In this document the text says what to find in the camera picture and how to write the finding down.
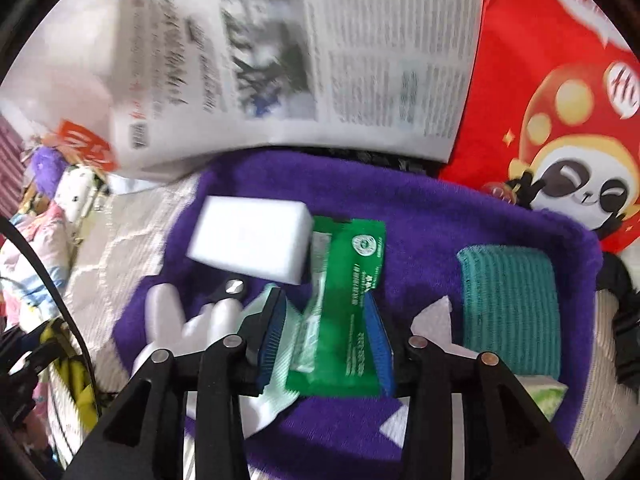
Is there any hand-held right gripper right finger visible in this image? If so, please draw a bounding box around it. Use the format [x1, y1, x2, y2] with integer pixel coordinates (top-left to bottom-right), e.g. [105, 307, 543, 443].
[362, 292, 586, 480]

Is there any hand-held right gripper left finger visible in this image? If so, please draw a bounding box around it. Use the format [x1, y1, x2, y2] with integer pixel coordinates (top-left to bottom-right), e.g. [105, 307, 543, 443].
[62, 287, 290, 480]

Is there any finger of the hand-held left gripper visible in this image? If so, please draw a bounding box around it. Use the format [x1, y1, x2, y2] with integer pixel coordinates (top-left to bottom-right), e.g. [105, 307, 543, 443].
[212, 279, 248, 311]

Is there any green foil packet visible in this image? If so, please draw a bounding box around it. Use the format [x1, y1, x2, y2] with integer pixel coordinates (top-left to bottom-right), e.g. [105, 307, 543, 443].
[285, 216, 387, 398]

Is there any white plastic bottle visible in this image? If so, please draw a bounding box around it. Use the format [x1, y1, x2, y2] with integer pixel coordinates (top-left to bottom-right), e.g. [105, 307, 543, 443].
[131, 284, 243, 378]

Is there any white sponge block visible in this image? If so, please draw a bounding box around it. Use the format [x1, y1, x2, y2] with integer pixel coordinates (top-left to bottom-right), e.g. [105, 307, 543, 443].
[186, 196, 314, 286]

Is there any white tissue paper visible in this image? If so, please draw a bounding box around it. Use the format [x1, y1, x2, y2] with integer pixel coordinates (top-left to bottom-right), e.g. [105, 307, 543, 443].
[380, 405, 407, 448]
[410, 296, 481, 361]

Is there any white pale green packet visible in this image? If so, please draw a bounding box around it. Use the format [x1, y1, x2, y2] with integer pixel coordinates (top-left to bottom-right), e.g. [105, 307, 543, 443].
[240, 282, 306, 433]

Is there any teal ribbed sponge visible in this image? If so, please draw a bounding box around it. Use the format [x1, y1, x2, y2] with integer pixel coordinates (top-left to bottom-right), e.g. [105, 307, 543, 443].
[456, 245, 561, 378]

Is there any purple towel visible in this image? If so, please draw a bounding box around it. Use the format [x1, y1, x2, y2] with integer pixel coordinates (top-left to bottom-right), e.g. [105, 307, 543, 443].
[112, 150, 603, 480]

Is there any white green tissue packet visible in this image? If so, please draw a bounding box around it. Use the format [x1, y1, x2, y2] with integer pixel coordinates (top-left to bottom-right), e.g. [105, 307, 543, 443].
[515, 374, 570, 423]

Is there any yellow black cloth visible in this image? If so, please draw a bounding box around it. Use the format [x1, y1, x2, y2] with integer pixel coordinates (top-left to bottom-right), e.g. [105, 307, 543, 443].
[42, 322, 101, 433]

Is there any white spotted plush toy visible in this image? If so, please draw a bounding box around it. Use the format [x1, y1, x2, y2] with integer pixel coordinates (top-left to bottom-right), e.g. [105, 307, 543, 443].
[54, 165, 103, 243]

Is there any pink floral fabric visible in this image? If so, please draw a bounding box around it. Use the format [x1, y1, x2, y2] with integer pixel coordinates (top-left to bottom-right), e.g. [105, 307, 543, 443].
[0, 200, 71, 331]

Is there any orange printed packet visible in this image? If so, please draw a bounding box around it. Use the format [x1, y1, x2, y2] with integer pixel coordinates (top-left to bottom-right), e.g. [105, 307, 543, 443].
[54, 119, 119, 172]

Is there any purple plush toy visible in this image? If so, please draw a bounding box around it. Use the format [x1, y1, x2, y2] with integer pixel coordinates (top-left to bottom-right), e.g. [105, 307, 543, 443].
[30, 145, 67, 197]

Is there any pink striped fabric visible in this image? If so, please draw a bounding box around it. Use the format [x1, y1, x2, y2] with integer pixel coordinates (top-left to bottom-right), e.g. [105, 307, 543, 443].
[0, 110, 32, 216]

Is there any newspaper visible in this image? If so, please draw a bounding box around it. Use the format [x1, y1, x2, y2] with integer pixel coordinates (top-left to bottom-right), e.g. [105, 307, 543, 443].
[102, 0, 488, 181]

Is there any red panda print bag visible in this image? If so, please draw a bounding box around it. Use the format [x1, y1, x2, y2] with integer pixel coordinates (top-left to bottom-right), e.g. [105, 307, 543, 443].
[437, 0, 640, 256]

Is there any black fabric strap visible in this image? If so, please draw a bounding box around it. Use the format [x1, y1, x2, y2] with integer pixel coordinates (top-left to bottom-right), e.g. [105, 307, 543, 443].
[595, 252, 640, 386]

